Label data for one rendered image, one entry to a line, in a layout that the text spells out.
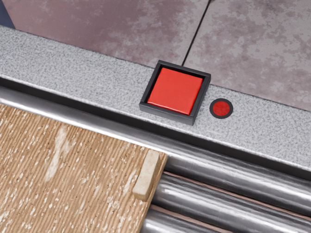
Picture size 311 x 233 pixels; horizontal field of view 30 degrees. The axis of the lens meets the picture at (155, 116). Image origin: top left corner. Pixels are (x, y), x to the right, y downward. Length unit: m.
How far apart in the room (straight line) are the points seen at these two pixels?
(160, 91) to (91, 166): 0.14
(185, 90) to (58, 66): 0.19
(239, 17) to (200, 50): 0.19
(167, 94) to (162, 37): 1.21
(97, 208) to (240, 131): 0.21
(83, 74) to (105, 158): 0.15
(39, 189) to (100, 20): 1.37
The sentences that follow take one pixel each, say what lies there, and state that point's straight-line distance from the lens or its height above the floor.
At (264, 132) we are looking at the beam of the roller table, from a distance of 0.77.
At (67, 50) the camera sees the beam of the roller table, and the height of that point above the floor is 0.92.
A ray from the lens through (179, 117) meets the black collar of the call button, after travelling 0.76.
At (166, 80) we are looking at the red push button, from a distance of 0.79.
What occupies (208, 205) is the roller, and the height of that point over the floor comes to 0.92.
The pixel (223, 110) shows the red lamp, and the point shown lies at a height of 0.92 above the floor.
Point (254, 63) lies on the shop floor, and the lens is 1.92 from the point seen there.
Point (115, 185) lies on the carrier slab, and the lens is 0.72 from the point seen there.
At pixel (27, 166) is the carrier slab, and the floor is 0.94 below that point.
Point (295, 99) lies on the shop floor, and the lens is 1.87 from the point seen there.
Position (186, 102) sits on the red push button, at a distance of 0.77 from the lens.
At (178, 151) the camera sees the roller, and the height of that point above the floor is 0.92.
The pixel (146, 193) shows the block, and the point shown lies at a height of 0.96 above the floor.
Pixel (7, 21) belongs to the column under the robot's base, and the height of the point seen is 0.49.
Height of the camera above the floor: 1.60
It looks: 61 degrees down
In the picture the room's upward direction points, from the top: 10 degrees counter-clockwise
